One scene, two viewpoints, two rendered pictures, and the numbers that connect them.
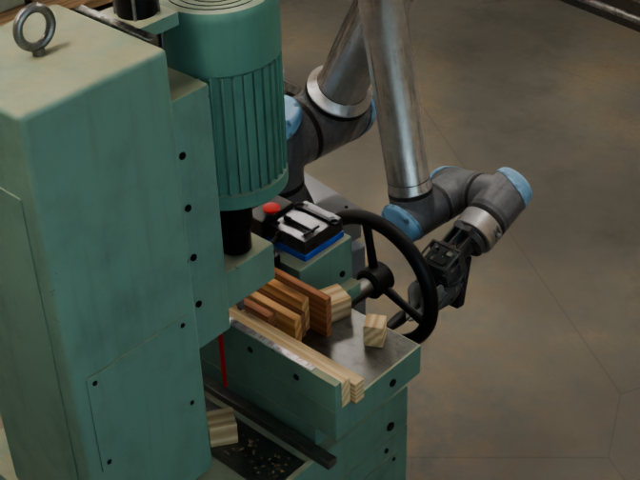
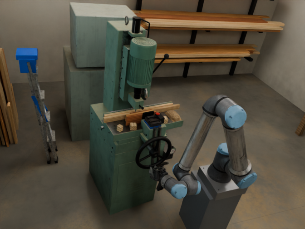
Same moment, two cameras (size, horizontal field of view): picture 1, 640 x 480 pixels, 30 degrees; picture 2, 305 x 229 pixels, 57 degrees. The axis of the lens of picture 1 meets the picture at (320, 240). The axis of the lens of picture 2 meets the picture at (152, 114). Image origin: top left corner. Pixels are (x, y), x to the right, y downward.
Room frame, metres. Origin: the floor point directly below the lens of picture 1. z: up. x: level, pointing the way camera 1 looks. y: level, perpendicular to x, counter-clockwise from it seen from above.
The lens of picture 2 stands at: (2.06, -1.60, 2.14)
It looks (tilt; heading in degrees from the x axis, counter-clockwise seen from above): 33 degrees down; 103
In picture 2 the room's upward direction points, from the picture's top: 9 degrees clockwise
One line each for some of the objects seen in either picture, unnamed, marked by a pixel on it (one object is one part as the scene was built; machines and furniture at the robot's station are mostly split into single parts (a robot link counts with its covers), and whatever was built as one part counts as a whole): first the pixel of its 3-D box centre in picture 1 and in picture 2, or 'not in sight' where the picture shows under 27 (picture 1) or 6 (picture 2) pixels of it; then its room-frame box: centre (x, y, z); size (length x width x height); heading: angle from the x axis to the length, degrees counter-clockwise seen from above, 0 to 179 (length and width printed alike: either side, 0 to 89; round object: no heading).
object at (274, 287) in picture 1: (268, 294); not in sight; (1.58, 0.09, 0.93); 0.17 x 0.02 x 0.07; 47
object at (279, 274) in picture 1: (273, 287); (141, 118); (1.59, 0.08, 0.94); 0.25 x 0.01 x 0.08; 47
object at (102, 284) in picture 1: (82, 290); (122, 70); (1.31, 0.33, 1.16); 0.22 x 0.22 x 0.72; 47
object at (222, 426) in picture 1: (221, 427); not in sight; (1.38, 0.17, 0.82); 0.04 x 0.04 x 0.04; 13
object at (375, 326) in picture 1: (374, 330); (120, 127); (1.49, -0.08, 0.92); 0.03 x 0.03 x 0.04; 76
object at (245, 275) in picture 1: (228, 275); (135, 101); (1.51, 0.15, 1.03); 0.14 x 0.07 x 0.09; 137
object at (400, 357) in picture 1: (265, 301); (146, 126); (1.64, 0.10, 0.87); 0.61 x 0.30 x 0.06; 47
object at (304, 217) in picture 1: (294, 223); (154, 120); (1.71, 0.04, 0.99); 0.13 x 0.11 x 0.06; 47
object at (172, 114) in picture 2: not in sight; (173, 114); (1.79, 0.29, 0.92); 0.14 x 0.09 x 0.04; 137
